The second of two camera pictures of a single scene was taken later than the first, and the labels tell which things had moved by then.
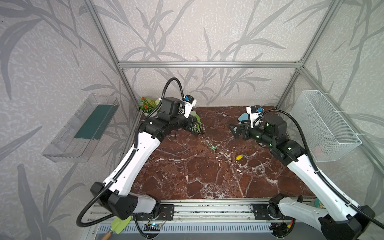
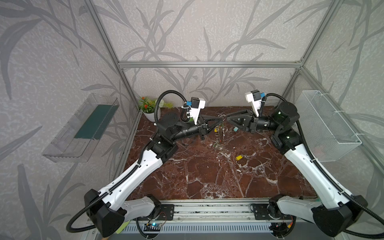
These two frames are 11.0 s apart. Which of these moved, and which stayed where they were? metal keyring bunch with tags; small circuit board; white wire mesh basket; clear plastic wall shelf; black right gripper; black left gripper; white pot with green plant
Moved: metal keyring bunch with tags; black right gripper; black left gripper
Stayed: small circuit board; clear plastic wall shelf; white wire mesh basket; white pot with green plant
